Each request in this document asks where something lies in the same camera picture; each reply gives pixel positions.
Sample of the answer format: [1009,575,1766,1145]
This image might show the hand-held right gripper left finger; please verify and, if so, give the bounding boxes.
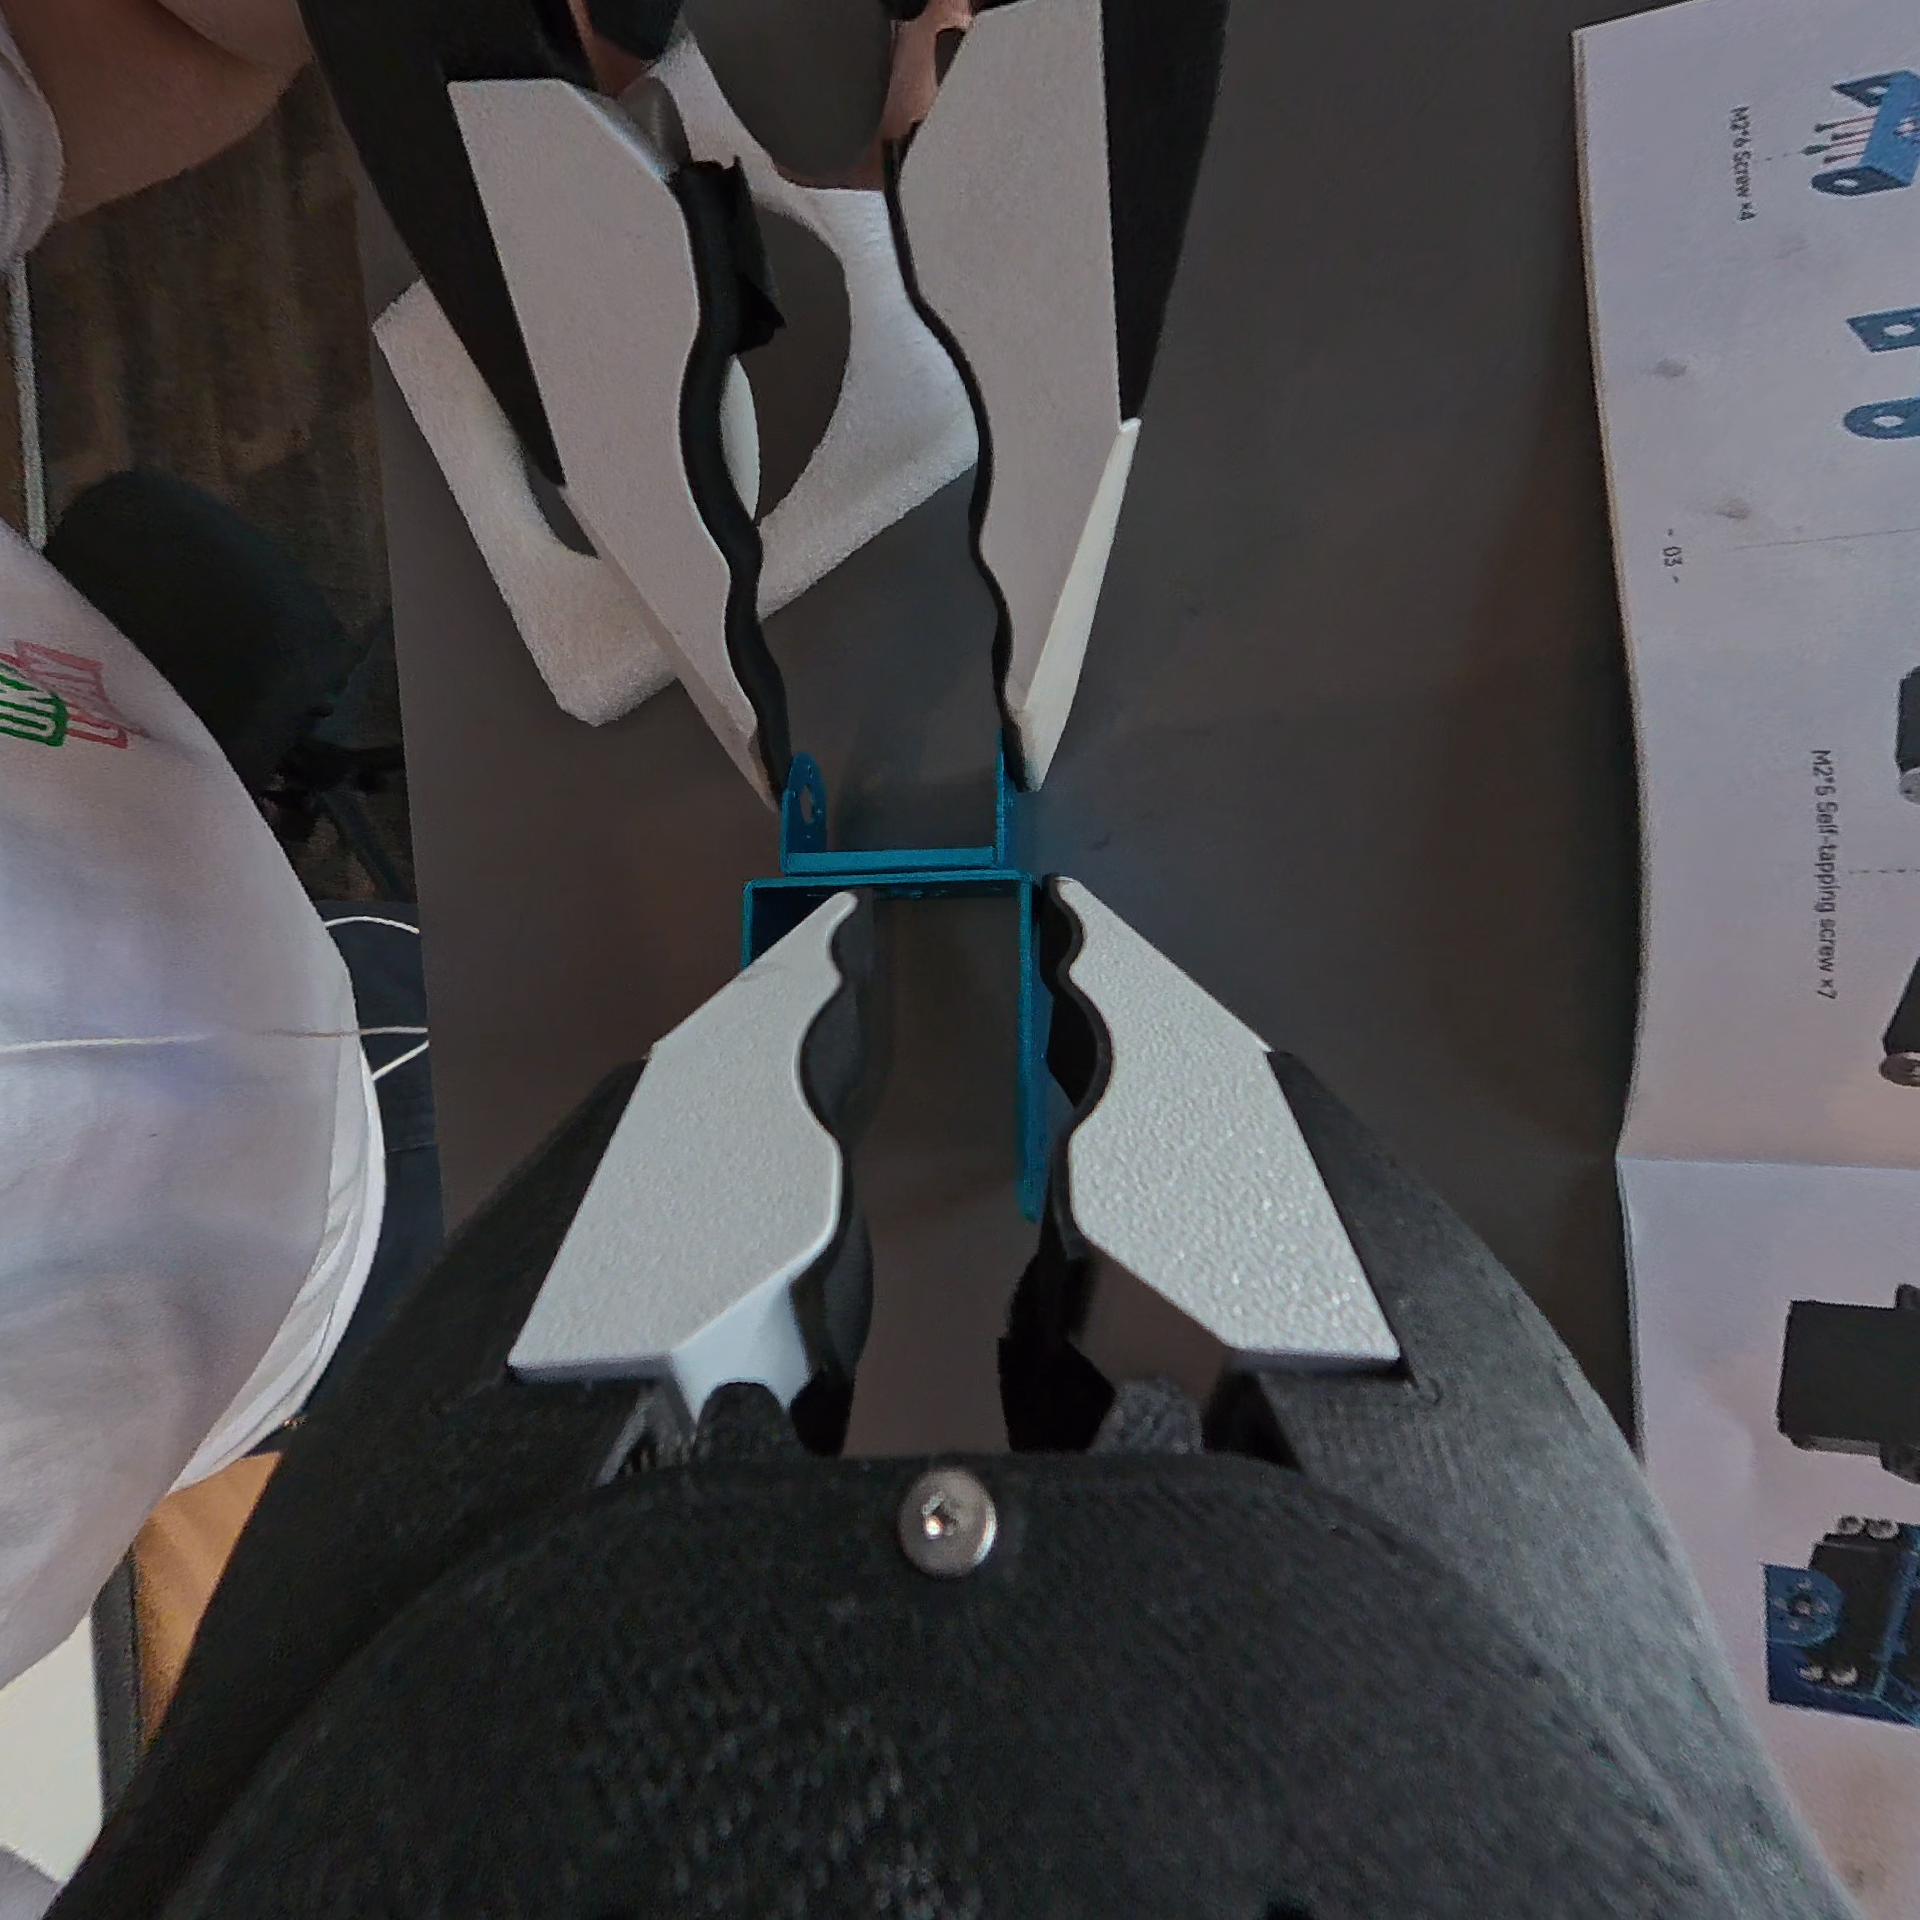
[503,889,876,1422]

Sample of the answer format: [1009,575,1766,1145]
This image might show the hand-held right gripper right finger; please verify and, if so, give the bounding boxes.
[996,876,1406,1397]

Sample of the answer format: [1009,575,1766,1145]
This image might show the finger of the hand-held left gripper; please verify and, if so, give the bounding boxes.
[882,0,1146,793]
[445,75,799,816]

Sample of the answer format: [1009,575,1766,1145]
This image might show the large blue metal U bracket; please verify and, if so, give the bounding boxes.
[740,866,1045,1220]

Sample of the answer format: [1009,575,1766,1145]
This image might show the small blue metal U bracket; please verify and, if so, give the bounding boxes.
[778,747,1025,873]

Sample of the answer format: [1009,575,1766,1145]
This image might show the person's left forearm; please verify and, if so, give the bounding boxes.
[36,0,316,225]

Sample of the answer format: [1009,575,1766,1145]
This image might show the dark grey desk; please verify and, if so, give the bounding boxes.
[370,0,1642,1447]

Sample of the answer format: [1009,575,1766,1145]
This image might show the person's left hand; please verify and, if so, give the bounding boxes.
[882,0,980,140]

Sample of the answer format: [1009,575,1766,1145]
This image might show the white foam square with hole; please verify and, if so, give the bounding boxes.
[370,29,983,726]

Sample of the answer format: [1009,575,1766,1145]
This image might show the printed instruction manual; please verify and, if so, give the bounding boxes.
[1572,0,1920,1817]

